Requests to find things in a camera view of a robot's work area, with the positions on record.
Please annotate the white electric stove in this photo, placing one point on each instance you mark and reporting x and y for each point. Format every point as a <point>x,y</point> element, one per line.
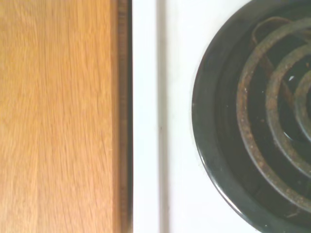
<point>175,97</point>

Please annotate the black electric coil burner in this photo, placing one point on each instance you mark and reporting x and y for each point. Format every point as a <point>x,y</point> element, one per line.
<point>252,121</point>

